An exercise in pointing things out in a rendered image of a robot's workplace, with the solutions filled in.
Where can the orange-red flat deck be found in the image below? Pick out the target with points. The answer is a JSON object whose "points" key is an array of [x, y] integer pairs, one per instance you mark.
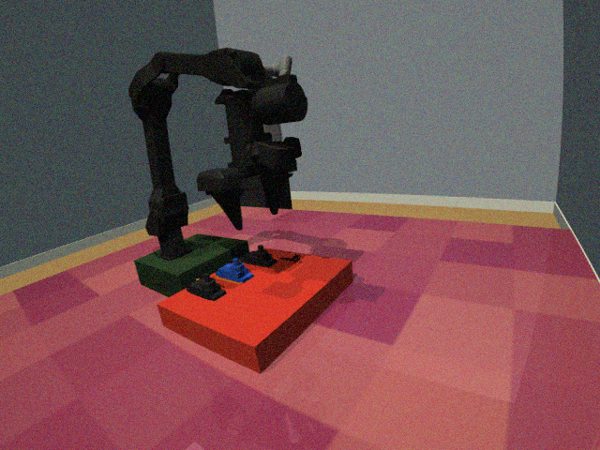
{"points": [[253, 323]]}

